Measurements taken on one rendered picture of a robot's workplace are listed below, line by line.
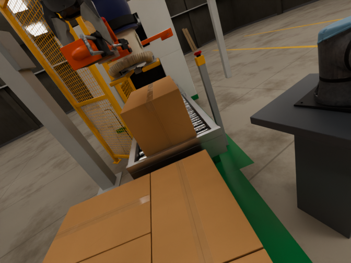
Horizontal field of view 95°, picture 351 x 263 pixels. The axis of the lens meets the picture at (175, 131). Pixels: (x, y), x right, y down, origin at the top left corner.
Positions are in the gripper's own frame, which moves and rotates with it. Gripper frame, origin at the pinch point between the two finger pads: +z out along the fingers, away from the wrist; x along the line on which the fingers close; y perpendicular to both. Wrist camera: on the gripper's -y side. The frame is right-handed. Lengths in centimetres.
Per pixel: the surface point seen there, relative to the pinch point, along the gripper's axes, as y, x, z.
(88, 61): -5.0, 0.4, 2.5
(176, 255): -15, 7, 71
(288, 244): -1, -43, 125
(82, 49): -6.6, -0.6, 0.2
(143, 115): 50, 9, 37
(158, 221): 1, 14, 71
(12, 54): 106, 94, -33
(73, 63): -5.0, 3.5, 1.6
